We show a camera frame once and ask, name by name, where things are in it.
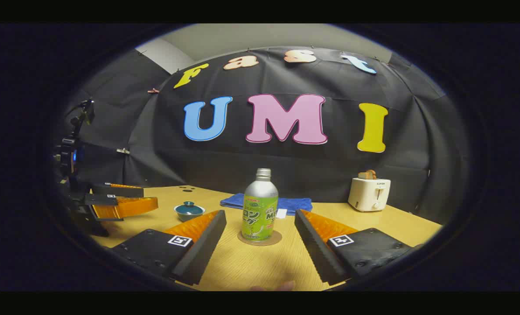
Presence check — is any teal white teacup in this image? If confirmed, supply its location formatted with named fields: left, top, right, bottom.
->
left=174, top=208, right=206, bottom=222

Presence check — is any silver green water bottle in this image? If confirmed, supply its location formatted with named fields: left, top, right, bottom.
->
left=241, top=168, right=279, bottom=242

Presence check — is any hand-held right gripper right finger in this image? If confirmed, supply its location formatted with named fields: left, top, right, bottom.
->
left=294, top=209, right=424, bottom=286

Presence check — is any round brown coaster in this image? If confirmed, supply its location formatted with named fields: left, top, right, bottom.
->
left=237, top=230, right=283, bottom=246

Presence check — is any black backdrop cloth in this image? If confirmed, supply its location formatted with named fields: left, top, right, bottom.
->
left=63, top=46, right=466, bottom=226

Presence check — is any blue folded towel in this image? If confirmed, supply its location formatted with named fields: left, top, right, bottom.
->
left=220, top=193, right=313, bottom=219

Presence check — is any white toaster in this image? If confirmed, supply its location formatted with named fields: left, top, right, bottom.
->
left=348, top=177, right=391, bottom=213

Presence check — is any teal teacup lid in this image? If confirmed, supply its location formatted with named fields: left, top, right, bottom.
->
left=175, top=201, right=204, bottom=215

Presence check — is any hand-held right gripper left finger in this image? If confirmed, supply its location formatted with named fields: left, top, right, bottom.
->
left=111, top=210, right=227, bottom=286

